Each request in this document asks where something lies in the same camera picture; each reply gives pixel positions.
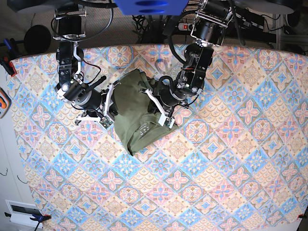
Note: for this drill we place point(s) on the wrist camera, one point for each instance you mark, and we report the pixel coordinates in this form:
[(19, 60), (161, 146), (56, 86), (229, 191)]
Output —
[(166, 121), (105, 122)]

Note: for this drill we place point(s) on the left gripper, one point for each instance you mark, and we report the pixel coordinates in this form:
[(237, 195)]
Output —
[(170, 93)]

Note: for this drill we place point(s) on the blue clamp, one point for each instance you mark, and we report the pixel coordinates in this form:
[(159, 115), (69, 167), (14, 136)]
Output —
[(40, 218)]

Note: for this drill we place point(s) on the white power strip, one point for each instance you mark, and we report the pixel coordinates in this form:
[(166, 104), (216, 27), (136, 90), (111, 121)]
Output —
[(185, 26)]

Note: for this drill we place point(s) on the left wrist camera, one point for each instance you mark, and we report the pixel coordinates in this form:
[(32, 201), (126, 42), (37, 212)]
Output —
[(166, 121)]

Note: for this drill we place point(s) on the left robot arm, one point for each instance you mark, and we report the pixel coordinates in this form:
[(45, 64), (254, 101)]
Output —
[(211, 20)]

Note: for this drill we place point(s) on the red black clamp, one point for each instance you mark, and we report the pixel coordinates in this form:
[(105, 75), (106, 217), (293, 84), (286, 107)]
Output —
[(6, 61)]

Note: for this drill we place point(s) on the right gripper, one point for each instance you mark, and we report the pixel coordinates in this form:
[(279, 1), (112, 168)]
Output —
[(96, 105)]

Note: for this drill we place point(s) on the green t-shirt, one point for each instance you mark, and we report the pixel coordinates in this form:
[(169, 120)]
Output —
[(134, 125)]

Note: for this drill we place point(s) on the patterned tablecloth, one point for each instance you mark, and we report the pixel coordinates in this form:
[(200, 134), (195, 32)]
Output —
[(237, 162)]

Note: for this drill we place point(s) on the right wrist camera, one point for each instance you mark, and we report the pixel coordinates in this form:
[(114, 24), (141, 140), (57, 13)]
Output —
[(105, 122)]

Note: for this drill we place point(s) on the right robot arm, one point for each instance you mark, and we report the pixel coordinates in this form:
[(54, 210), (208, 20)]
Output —
[(68, 26)]

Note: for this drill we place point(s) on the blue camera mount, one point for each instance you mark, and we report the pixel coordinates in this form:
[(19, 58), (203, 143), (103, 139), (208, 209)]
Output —
[(151, 7)]

